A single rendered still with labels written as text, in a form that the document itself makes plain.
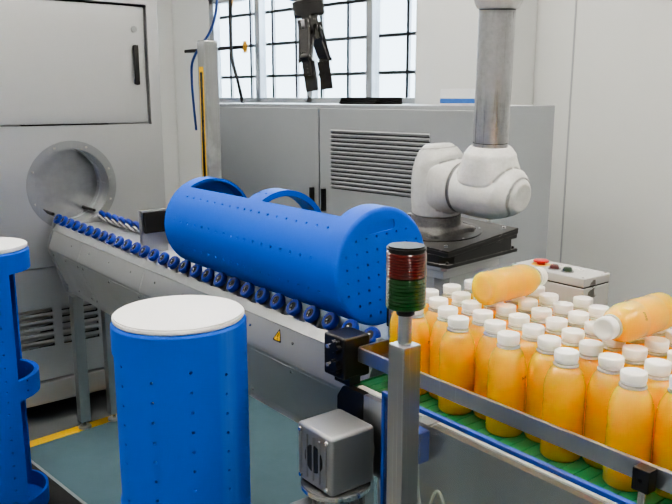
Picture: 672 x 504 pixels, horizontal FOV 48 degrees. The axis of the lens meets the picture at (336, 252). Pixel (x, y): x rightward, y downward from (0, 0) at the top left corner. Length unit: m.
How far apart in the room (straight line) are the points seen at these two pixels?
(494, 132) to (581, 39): 2.44
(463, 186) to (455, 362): 0.89
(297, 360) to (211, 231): 0.49
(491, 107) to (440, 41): 2.58
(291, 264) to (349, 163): 2.09
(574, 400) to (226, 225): 1.14
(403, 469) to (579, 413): 0.30
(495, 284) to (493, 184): 0.70
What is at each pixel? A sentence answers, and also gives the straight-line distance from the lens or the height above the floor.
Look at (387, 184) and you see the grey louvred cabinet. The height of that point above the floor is 1.07.
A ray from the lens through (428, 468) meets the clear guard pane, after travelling 1.39.
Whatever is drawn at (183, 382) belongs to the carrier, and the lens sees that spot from 1.55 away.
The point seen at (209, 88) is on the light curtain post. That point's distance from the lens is 3.06.
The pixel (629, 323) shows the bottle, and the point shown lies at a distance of 1.32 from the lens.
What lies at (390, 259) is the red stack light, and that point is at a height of 1.24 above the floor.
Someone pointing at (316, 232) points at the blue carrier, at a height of 1.17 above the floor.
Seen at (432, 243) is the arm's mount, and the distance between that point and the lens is 2.26.
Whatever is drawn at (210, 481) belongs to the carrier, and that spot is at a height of 0.71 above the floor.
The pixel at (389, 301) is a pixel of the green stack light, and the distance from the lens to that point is 1.18.
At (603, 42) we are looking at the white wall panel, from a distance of 4.51.
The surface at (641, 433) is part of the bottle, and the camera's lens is 1.23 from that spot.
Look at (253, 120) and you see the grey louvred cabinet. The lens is 4.44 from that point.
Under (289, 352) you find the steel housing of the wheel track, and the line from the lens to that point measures 1.91.
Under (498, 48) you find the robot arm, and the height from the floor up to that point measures 1.61.
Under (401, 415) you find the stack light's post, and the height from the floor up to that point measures 0.99.
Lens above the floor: 1.48
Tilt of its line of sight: 12 degrees down
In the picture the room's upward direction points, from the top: straight up
